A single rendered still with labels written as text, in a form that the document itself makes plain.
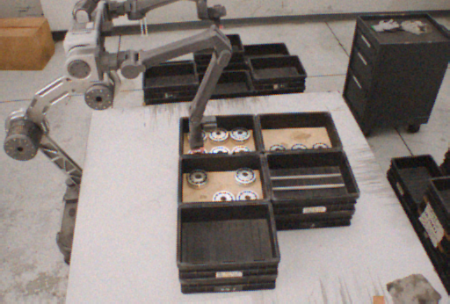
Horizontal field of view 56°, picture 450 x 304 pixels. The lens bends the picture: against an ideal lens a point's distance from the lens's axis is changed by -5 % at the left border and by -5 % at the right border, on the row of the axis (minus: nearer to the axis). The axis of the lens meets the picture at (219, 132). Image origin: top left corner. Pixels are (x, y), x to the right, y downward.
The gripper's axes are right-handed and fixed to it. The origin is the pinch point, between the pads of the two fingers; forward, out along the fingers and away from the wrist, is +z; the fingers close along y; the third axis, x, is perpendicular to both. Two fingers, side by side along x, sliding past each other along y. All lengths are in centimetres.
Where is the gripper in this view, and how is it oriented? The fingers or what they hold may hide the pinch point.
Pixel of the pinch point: (197, 152)
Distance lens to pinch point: 220.1
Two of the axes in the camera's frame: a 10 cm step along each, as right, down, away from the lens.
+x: -9.8, 1.2, -1.2
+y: -1.7, -6.4, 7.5
